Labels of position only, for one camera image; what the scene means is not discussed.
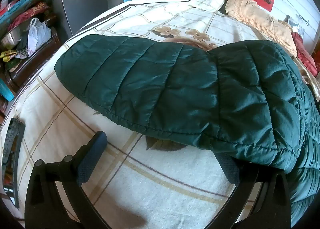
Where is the metal bowl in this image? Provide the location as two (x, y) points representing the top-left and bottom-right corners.
(0, 23), (26, 48)

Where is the cream floral checked blanket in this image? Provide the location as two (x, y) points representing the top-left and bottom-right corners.
(0, 0), (300, 229)

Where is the red patterned cloth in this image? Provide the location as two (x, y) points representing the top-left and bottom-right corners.
(7, 1), (50, 32)

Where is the dark green quilted jacket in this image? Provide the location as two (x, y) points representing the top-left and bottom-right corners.
(54, 34), (320, 229)

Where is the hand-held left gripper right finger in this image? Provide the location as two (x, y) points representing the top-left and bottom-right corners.
(216, 152), (292, 229)

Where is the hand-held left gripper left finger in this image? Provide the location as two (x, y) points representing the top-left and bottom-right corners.
(24, 131), (108, 229)

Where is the red frilled cushion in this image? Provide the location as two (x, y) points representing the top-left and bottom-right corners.
(291, 32), (318, 78)

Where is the white plastic bag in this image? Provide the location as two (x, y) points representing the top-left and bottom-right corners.
(27, 18), (52, 57)

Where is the black flat device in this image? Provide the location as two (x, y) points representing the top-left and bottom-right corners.
(1, 118), (26, 209)

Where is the beige frilled pillow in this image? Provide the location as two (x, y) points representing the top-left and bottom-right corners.
(225, 0), (298, 57)

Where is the dark wooden cabinet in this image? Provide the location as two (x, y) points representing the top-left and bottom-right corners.
(9, 26), (63, 88)

